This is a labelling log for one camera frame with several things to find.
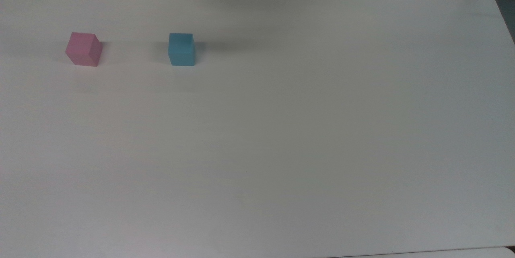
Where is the blue cube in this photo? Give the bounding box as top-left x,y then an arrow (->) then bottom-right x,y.
168,33 -> 196,66

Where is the pink cube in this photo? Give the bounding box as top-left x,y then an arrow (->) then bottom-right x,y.
65,32 -> 103,67

